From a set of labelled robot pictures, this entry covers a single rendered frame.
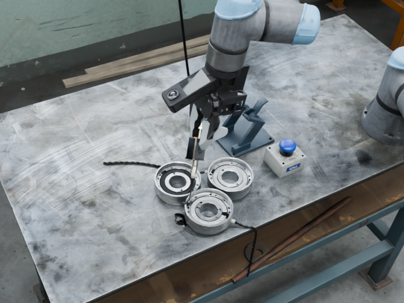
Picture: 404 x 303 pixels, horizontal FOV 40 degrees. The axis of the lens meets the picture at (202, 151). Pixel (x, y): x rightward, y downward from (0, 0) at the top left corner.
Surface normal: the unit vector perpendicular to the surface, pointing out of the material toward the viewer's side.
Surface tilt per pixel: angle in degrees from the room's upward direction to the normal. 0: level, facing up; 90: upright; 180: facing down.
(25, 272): 0
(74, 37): 90
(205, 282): 0
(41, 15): 90
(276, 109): 0
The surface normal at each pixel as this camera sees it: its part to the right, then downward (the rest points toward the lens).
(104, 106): 0.06, -0.69
